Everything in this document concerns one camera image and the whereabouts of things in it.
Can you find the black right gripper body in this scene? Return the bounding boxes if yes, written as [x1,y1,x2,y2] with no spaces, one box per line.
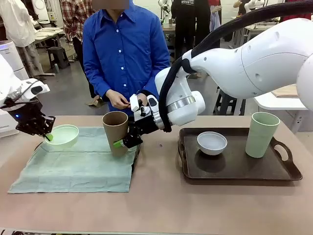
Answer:
[133,115,160,138]

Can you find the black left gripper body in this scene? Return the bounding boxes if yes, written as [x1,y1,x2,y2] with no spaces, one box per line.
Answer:
[4,97,46,136]

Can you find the brown cup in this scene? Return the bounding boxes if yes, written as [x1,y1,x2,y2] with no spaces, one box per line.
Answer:
[102,111,129,158]

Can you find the pale green bowl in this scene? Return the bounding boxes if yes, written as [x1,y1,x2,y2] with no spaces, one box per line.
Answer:
[44,124,80,152]

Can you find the green cloth mat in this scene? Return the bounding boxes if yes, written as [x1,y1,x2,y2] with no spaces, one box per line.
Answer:
[7,126,137,194]

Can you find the white grey bowl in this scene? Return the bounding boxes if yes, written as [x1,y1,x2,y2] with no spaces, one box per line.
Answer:
[197,131,228,156]

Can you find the pale green cup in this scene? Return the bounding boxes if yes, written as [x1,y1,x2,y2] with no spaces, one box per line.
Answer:
[245,112,281,159]

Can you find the dark brown plastic tray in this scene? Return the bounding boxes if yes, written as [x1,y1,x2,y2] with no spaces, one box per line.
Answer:
[178,127,303,185]
[131,128,142,177]

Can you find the person's right hand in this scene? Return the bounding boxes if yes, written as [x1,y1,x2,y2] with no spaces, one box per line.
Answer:
[107,89,130,110]

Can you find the white equipment box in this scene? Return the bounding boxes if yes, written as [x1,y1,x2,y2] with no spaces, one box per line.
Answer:
[0,109,20,138]

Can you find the crumpled cardboard scrap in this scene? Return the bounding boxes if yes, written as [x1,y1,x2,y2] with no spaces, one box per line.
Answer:
[85,94,108,107]

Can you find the white air purifier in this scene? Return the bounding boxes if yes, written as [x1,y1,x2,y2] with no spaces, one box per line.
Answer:
[0,40,30,80]

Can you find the dark plastic stool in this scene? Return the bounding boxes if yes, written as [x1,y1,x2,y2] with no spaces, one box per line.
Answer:
[47,46,71,70]
[214,87,246,116]

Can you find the person in blue shirt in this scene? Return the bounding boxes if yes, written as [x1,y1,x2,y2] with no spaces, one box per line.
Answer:
[82,0,171,116]

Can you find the cluttered work table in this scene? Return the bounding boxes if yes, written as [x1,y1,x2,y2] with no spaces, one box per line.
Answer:
[34,26,66,47]

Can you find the person in white shirt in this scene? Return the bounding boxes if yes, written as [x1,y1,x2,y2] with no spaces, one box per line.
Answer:
[0,0,45,76]

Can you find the person in red plaid shirt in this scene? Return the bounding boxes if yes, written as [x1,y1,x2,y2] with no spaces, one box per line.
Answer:
[60,0,95,98]

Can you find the person in black clothes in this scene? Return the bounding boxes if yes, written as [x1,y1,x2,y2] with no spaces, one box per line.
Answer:
[171,0,211,62]

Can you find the white table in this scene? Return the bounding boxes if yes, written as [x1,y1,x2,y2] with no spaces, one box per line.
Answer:
[254,84,309,134]

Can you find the wooden board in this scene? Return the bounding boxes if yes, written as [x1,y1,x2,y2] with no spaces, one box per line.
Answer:
[270,84,299,98]

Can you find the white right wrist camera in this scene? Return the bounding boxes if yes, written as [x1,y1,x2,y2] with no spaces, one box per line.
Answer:
[129,94,140,112]

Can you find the black right arm cable sleeve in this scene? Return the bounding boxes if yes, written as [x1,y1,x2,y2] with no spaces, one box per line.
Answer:
[158,0,313,133]

